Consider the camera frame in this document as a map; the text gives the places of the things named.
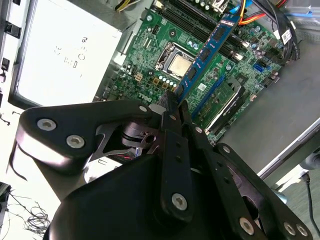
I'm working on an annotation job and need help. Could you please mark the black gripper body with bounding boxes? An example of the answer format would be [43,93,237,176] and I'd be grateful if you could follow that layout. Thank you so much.
[43,121,238,240]

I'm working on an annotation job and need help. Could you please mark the black gripper left finger wide plate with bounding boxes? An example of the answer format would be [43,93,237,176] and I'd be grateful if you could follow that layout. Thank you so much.
[7,91,198,225]

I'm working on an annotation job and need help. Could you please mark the black gripper right finger link bars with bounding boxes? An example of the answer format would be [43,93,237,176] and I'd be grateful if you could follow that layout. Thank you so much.
[178,99,315,240]

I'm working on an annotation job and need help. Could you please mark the blue RAM stick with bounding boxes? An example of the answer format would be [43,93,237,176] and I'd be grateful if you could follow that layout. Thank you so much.
[174,12,243,103]

